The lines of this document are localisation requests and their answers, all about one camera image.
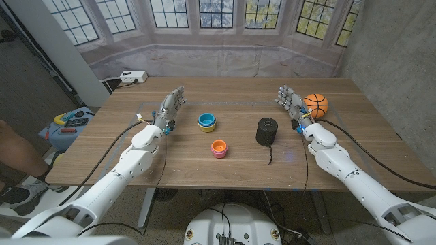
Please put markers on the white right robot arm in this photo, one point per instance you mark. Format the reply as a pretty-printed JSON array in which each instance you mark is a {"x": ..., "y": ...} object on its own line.
[{"x": 357, "y": 180}]

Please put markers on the yellow plastic cup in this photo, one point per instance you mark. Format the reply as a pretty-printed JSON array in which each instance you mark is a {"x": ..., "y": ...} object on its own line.
[{"x": 206, "y": 129}]

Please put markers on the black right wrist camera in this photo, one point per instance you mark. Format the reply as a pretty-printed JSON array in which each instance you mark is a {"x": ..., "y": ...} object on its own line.
[{"x": 295, "y": 124}]

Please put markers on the yellow curved tool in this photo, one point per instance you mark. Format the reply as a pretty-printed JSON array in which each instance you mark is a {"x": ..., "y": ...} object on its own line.
[{"x": 58, "y": 119}]

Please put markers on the orange mini basketball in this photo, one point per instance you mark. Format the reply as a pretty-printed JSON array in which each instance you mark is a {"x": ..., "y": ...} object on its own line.
[{"x": 318, "y": 105}]

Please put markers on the black cylindrical speaker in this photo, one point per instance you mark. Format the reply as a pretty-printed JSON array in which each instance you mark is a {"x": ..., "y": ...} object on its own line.
[{"x": 266, "y": 132}]

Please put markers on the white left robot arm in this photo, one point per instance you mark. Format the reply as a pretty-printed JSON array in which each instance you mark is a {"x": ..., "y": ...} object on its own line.
[{"x": 109, "y": 183}]

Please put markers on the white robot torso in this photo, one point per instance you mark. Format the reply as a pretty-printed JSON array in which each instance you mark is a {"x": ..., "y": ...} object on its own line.
[{"x": 235, "y": 224}]

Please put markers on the black round fan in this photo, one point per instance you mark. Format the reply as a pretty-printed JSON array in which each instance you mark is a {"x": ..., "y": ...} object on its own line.
[{"x": 166, "y": 194}]

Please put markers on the person's bare leg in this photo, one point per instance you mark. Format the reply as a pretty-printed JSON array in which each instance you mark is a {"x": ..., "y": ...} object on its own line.
[{"x": 17, "y": 149}]

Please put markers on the grey black sneaker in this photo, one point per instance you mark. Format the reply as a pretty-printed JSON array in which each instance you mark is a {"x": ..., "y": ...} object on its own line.
[{"x": 20, "y": 197}]

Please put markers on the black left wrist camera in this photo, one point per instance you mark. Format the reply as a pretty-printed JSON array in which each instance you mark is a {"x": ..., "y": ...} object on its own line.
[{"x": 171, "y": 125}]

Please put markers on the pink plastic cup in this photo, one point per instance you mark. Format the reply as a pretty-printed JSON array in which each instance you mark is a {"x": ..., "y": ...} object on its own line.
[{"x": 219, "y": 155}]

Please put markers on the white power strip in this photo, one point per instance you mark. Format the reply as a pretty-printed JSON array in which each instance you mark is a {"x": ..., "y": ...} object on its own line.
[{"x": 133, "y": 77}]

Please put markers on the dark blue plastic cup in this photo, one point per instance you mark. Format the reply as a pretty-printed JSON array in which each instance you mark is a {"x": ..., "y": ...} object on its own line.
[{"x": 207, "y": 126}]

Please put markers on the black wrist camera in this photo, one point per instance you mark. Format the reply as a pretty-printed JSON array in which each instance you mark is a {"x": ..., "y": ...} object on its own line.
[
  {"x": 295, "y": 124},
  {"x": 171, "y": 125}
]

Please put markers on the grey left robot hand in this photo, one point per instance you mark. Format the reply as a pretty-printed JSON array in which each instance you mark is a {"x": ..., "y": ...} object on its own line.
[{"x": 168, "y": 109}]

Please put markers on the grey table leg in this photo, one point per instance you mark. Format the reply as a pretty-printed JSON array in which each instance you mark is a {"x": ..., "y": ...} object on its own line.
[
  {"x": 320, "y": 211},
  {"x": 146, "y": 207}
]

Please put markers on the light blue plastic cup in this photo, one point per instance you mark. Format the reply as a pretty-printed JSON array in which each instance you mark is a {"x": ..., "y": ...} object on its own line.
[{"x": 206, "y": 119}]

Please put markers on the orange plastic cup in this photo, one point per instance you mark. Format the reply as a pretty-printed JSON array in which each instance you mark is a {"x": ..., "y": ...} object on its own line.
[{"x": 218, "y": 145}]

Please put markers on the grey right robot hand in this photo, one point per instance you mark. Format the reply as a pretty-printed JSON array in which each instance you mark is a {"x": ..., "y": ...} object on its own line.
[{"x": 293, "y": 103}]

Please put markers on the red small tool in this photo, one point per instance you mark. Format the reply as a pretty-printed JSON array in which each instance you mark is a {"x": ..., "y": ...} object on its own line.
[{"x": 68, "y": 130}]

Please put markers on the printed window backdrop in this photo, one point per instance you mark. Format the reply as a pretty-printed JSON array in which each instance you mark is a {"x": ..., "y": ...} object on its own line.
[{"x": 218, "y": 61}]

